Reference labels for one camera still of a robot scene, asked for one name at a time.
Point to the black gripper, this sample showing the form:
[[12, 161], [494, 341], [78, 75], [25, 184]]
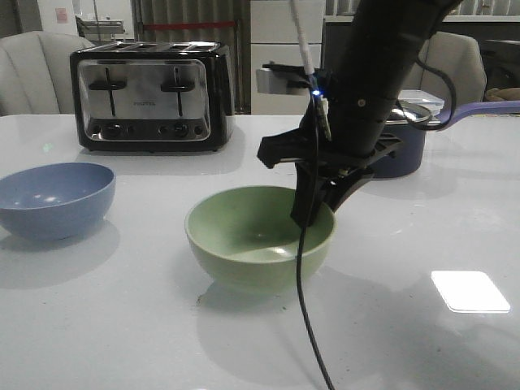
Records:
[[346, 159]]

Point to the green bowl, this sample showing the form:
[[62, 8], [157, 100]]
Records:
[[245, 239]]

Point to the blue bowl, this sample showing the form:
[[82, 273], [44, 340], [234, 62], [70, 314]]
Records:
[[56, 201]]

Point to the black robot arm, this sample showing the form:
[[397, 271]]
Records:
[[326, 95]]

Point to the dark blue saucepan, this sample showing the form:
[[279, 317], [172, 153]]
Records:
[[408, 157]]

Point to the glass pot lid blue knob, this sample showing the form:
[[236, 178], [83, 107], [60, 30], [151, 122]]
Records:
[[408, 113]]

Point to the clear plastic container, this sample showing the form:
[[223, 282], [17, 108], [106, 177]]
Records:
[[415, 96]]

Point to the white refrigerator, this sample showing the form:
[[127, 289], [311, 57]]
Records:
[[273, 38]]

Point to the beige armchair right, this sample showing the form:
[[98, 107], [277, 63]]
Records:
[[459, 58]]

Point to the beige armchair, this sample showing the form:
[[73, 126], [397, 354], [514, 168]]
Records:
[[459, 58], [35, 73]]

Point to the black chrome four-slot toaster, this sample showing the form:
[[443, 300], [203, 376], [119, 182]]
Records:
[[153, 96]]

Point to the beige armchair left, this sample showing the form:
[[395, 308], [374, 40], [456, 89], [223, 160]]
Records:
[[35, 73]]

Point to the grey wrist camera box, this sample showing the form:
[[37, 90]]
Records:
[[280, 79]]

